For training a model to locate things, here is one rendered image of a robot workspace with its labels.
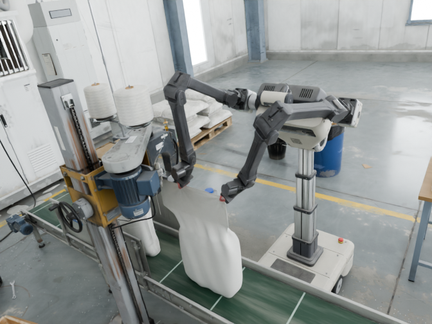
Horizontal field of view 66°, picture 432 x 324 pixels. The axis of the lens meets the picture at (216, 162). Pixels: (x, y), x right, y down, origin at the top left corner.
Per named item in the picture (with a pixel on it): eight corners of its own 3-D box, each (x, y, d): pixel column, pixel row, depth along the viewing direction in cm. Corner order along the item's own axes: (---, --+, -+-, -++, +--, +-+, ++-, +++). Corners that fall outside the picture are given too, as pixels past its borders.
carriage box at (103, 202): (150, 197, 193) (138, 148, 179) (103, 230, 170) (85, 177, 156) (123, 187, 207) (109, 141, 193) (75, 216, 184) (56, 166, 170)
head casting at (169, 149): (181, 168, 212) (173, 124, 199) (154, 186, 195) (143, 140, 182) (148, 159, 229) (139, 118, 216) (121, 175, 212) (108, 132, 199)
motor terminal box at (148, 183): (162, 189, 167) (157, 169, 161) (155, 201, 158) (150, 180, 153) (147, 189, 169) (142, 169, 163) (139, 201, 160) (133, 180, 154)
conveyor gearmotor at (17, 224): (40, 230, 306) (35, 216, 299) (25, 240, 296) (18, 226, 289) (24, 220, 323) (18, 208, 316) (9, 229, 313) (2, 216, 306)
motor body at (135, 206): (157, 208, 171) (147, 166, 160) (135, 225, 161) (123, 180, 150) (137, 200, 180) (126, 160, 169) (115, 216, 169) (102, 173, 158)
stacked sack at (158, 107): (190, 106, 518) (188, 97, 511) (159, 121, 474) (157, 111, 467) (170, 103, 544) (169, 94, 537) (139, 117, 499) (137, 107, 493)
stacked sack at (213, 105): (232, 103, 547) (231, 94, 540) (207, 117, 500) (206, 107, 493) (211, 101, 571) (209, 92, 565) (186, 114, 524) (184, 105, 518)
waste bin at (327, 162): (350, 163, 403) (354, 112, 373) (336, 184, 367) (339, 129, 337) (311, 156, 430) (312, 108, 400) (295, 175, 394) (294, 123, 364)
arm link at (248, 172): (282, 130, 125) (266, 110, 130) (270, 135, 123) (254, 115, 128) (256, 186, 161) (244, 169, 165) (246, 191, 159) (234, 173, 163)
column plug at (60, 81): (74, 81, 150) (74, 79, 150) (50, 89, 142) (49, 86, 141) (60, 80, 156) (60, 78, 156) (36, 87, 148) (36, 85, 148)
